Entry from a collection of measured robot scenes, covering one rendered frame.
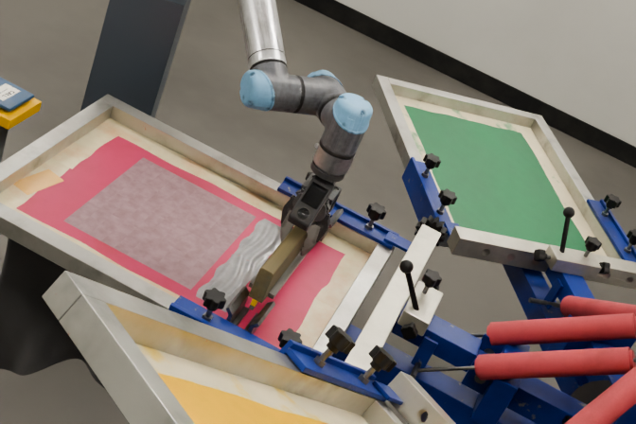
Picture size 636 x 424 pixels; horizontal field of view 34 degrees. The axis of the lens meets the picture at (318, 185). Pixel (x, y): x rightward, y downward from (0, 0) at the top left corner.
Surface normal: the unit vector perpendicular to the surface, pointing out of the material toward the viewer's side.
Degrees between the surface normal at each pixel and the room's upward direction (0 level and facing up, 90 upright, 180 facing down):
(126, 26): 90
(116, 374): 58
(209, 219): 0
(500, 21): 90
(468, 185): 0
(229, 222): 0
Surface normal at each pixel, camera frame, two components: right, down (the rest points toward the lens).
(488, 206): 0.33, -0.80
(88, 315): -0.44, -0.32
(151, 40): -0.07, 0.52
